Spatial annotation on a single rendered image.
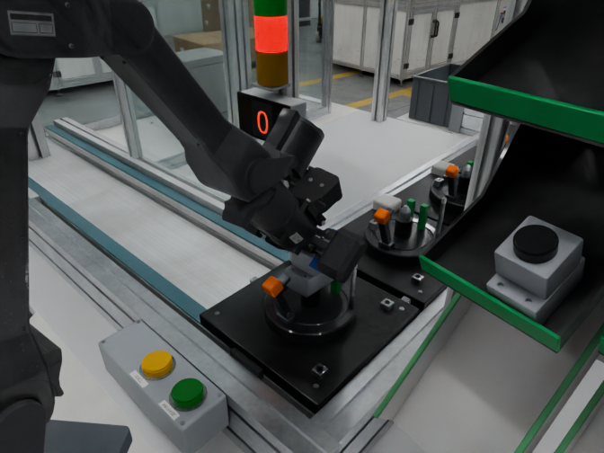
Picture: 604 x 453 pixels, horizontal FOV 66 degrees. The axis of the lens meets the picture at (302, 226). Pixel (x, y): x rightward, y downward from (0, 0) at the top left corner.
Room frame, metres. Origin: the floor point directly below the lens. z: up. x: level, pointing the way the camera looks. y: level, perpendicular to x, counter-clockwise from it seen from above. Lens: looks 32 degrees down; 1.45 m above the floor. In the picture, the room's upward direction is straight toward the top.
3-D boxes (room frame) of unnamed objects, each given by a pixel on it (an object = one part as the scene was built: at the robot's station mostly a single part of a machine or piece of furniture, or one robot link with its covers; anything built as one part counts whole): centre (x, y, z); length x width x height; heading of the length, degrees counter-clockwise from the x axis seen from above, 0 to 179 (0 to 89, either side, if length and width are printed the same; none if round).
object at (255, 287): (0.54, -0.01, 0.96); 0.24 x 0.24 x 0.02; 47
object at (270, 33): (0.75, 0.05, 1.33); 0.05 x 0.05 x 0.05
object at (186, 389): (0.39, 0.14, 0.96); 0.04 x 0.04 x 0.02
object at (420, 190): (0.91, -0.35, 1.01); 0.24 x 0.24 x 0.13; 47
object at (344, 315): (0.54, -0.01, 0.98); 0.14 x 0.14 x 0.02
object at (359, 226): (0.73, -0.19, 1.01); 0.24 x 0.24 x 0.13; 47
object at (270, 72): (0.75, 0.05, 1.28); 0.05 x 0.05 x 0.05
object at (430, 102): (2.46, -0.95, 0.73); 0.62 x 0.42 x 0.23; 47
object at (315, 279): (0.55, -0.02, 1.06); 0.08 x 0.04 x 0.07; 137
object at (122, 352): (0.44, 0.20, 0.93); 0.21 x 0.07 x 0.06; 47
